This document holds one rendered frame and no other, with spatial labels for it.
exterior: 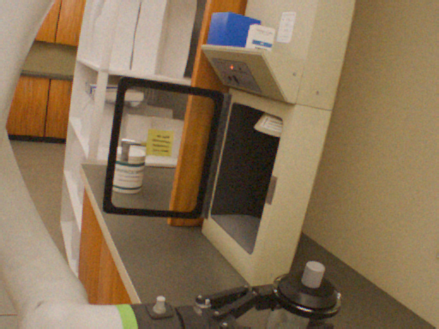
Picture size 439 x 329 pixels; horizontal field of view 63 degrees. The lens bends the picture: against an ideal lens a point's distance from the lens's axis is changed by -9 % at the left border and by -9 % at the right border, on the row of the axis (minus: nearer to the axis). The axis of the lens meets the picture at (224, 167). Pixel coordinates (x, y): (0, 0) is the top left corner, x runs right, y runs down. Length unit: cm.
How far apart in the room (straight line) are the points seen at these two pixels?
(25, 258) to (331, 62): 74
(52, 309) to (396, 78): 110
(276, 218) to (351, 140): 49
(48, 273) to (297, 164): 61
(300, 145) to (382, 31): 57
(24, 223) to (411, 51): 109
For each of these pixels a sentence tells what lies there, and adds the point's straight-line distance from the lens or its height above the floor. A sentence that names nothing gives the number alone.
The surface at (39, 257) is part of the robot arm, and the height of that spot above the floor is 118.
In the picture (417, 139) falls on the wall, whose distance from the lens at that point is 118.
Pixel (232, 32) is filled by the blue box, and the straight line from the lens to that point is 101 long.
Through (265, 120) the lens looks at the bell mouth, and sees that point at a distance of 101.
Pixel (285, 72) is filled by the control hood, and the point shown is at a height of 147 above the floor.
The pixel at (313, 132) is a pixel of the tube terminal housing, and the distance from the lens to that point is 93.
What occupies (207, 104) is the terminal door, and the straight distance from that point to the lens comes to 112.
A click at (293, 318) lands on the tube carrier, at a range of 57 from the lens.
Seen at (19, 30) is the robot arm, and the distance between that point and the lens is 35.
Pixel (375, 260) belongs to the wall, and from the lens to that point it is 127.
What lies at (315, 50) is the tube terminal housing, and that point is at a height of 154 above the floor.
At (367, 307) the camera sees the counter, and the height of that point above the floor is 94.
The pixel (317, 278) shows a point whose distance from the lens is 58.
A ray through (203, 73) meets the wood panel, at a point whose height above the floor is 143.
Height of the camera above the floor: 145
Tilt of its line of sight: 14 degrees down
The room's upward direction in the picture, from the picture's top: 11 degrees clockwise
